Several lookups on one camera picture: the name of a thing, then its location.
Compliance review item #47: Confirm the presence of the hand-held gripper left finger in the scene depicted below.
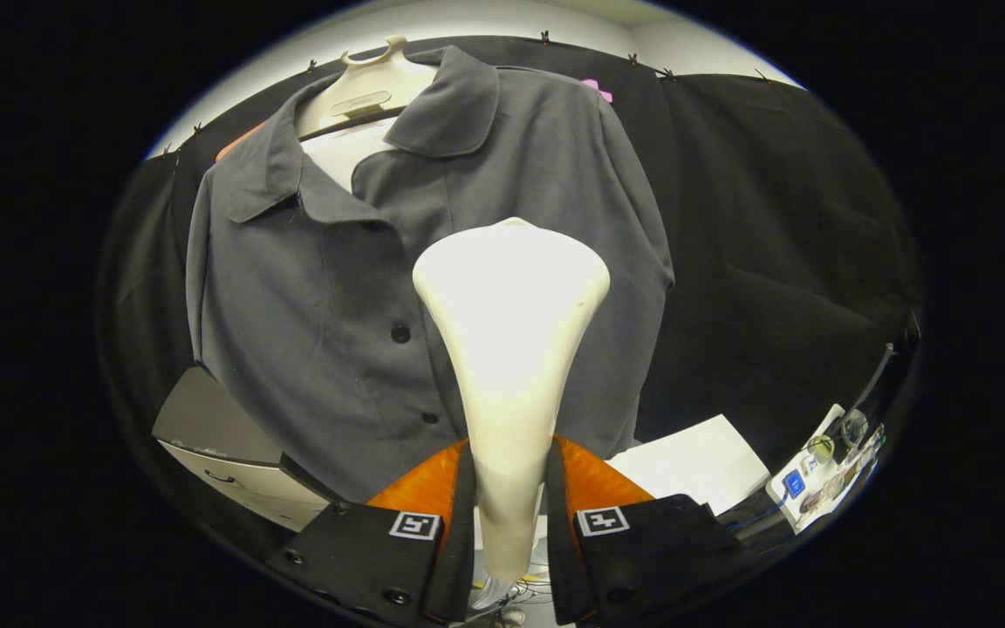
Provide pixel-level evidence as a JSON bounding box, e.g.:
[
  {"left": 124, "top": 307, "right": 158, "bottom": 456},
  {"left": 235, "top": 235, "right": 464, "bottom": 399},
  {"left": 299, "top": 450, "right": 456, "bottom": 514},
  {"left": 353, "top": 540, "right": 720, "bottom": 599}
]
[{"left": 265, "top": 440, "right": 477, "bottom": 627}]

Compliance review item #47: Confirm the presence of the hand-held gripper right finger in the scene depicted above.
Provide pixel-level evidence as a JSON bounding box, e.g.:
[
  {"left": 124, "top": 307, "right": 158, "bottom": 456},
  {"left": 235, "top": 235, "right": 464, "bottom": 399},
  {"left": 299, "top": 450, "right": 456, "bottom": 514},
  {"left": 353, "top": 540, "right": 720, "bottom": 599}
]
[{"left": 546, "top": 434, "right": 761, "bottom": 625}]

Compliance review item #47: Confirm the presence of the white garment steamer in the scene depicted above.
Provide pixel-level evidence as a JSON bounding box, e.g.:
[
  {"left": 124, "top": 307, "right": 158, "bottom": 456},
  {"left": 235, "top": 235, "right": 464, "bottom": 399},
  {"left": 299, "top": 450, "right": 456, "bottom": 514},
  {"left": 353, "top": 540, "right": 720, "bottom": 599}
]
[{"left": 412, "top": 218, "right": 612, "bottom": 611}]

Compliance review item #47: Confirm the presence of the grey button-up shirt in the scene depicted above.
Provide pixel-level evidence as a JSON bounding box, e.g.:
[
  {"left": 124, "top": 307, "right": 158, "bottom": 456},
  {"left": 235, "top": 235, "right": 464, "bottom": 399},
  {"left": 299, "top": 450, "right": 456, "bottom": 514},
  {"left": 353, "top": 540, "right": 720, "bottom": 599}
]
[{"left": 186, "top": 45, "right": 676, "bottom": 504}]

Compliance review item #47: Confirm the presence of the cream clothes hanger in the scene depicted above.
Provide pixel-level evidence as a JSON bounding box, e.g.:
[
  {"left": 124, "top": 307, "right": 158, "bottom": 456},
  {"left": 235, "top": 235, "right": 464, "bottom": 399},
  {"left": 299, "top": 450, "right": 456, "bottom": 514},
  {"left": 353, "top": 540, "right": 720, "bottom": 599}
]
[{"left": 295, "top": 35, "right": 438, "bottom": 140}]

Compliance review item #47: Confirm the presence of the white side table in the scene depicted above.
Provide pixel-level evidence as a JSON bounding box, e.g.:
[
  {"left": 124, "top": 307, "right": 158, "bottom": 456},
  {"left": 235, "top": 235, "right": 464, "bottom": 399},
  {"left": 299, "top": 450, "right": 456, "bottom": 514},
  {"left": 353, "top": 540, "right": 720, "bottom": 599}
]
[{"left": 766, "top": 403, "right": 887, "bottom": 535}]

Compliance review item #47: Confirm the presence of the grey drawer cabinet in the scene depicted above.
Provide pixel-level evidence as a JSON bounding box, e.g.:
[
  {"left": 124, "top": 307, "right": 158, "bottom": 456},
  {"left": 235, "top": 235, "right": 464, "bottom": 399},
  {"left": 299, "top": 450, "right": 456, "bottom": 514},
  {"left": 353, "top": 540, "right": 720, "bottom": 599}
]
[{"left": 152, "top": 366, "right": 333, "bottom": 533}]

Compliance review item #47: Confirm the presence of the white vertical ironing board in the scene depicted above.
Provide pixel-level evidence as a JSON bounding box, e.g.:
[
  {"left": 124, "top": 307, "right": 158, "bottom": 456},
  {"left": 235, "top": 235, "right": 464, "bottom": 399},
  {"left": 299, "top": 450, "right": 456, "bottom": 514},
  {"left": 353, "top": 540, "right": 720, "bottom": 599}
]
[{"left": 302, "top": 118, "right": 399, "bottom": 193}]

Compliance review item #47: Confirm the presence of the tangle of cables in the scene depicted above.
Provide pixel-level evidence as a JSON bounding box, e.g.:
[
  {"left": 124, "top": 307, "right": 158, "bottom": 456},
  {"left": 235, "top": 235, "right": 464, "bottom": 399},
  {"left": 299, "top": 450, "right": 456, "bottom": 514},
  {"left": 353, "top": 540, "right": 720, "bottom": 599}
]
[{"left": 502, "top": 567, "right": 556, "bottom": 616}]

